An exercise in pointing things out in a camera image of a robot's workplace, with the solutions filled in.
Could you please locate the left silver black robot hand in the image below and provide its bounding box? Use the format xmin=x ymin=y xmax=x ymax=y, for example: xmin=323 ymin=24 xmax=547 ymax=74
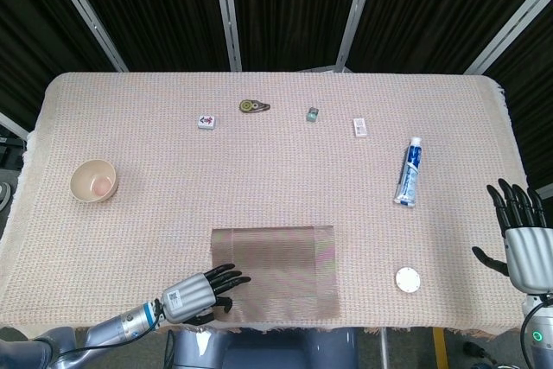
xmin=162 ymin=263 xmax=252 ymax=326

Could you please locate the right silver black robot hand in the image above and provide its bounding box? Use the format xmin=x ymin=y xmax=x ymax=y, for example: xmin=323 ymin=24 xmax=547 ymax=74
xmin=471 ymin=177 xmax=553 ymax=295

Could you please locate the brown woven placemat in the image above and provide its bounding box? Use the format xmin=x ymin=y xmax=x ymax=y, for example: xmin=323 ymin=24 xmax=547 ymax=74
xmin=210 ymin=225 xmax=342 ymax=326

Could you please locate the pink beige bowl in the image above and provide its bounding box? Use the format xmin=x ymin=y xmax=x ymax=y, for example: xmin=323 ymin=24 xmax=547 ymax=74
xmin=69 ymin=159 xmax=119 ymax=204

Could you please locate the blue-grey robot torso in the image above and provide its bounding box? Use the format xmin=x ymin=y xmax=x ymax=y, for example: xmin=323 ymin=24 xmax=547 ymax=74
xmin=166 ymin=328 xmax=359 ymax=369

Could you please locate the white round lid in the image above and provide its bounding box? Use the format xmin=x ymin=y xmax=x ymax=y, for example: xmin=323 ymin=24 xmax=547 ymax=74
xmin=394 ymin=266 xmax=422 ymax=294

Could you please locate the beige waffle-weave tablecloth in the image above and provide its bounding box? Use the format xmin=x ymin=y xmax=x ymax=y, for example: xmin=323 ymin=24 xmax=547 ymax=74
xmin=0 ymin=71 xmax=541 ymax=340

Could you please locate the blue white toothpaste tube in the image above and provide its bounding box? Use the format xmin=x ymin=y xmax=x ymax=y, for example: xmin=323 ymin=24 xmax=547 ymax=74
xmin=392 ymin=136 xmax=423 ymax=209

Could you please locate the black pleated curtain panel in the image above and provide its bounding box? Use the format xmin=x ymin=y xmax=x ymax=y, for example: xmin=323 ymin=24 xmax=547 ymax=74
xmin=60 ymin=0 xmax=230 ymax=73
xmin=347 ymin=0 xmax=553 ymax=74
xmin=483 ymin=0 xmax=553 ymax=193
xmin=0 ymin=0 xmax=122 ymax=128
xmin=228 ymin=0 xmax=368 ymax=73

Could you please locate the metal table leg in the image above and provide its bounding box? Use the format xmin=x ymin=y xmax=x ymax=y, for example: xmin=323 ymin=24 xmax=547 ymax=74
xmin=378 ymin=328 xmax=389 ymax=369

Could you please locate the white mahjong tile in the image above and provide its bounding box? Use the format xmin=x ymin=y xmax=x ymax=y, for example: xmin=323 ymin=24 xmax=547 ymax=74
xmin=197 ymin=112 xmax=219 ymax=131

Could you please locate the olive correction tape dispenser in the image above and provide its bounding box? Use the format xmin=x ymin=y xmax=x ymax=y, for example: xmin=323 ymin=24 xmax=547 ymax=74
xmin=238 ymin=99 xmax=271 ymax=115

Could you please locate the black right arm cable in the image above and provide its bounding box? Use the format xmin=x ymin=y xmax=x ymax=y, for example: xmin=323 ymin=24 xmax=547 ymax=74
xmin=520 ymin=295 xmax=552 ymax=369

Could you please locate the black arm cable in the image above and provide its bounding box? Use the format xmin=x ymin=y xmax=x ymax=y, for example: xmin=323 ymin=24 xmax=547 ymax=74
xmin=520 ymin=295 xmax=552 ymax=369
xmin=55 ymin=299 xmax=165 ymax=361

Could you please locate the aluminium screen post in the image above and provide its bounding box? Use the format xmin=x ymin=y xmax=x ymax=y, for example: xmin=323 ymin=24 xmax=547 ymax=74
xmin=461 ymin=0 xmax=553 ymax=75
xmin=211 ymin=0 xmax=243 ymax=72
xmin=42 ymin=0 xmax=129 ymax=73
xmin=334 ymin=0 xmax=381 ymax=72
xmin=531 ymin=185 xmax=553 ymax=204
xmin=0 ymin=111 xmax=31 ymax=139

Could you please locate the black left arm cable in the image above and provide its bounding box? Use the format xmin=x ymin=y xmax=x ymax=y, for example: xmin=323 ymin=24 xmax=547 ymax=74
xmin=55 ymin=299 xmax=165 ymax=361

